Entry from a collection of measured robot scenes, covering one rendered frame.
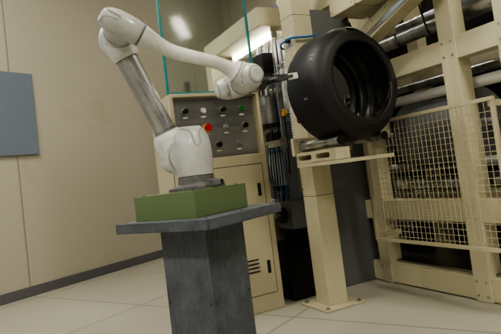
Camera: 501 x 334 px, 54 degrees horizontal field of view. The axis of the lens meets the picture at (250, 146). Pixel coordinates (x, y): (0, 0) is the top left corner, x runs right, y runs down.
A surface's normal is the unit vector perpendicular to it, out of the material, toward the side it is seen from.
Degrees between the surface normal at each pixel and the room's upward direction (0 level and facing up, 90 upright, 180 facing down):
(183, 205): 90
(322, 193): 90
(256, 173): 90
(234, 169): 90
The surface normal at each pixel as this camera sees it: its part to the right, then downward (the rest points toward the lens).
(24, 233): 0.81, -0.13
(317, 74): -0.27, -0.12
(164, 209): -0.57, 0.03
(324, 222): 0.44, -0.11
